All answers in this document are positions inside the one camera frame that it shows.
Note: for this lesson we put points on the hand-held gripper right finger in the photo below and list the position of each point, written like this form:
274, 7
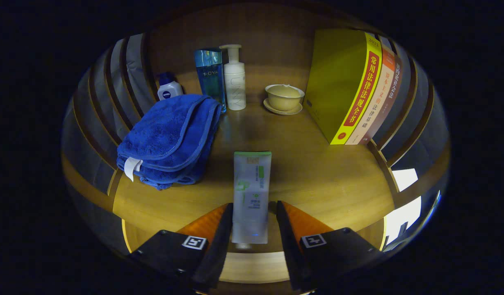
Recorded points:
290, 254

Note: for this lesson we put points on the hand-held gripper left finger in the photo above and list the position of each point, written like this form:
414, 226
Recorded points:
219, 254

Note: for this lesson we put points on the white green tube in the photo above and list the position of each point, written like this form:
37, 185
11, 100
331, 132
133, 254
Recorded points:
252, 184

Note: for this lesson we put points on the wooden countertop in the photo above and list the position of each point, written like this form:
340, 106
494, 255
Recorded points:
317, 176

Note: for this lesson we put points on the wooden cabinet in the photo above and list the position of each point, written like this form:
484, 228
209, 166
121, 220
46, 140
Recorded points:
256, 37

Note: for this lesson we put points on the blue towel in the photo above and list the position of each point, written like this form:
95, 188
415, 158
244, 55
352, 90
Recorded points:
169, 131

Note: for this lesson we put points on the beige saucer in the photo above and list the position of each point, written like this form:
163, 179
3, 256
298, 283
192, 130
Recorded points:
282, 112

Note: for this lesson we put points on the beige lidded teacup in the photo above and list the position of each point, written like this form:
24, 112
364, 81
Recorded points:
282, 100

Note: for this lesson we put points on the white pump bottle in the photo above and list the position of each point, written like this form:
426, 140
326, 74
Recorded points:
235, 86

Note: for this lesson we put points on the small white blue-capped bottle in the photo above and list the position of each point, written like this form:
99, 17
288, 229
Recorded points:
168, 91

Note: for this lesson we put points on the clear blue bottle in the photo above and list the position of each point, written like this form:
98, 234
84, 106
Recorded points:
210, 78

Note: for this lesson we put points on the cream orange book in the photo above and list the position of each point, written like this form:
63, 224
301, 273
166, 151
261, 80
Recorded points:
379, 98

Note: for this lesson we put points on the yellow book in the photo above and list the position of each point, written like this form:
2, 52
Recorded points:
338, 78

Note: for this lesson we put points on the brown book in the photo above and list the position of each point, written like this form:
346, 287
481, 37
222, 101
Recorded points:
390, 100

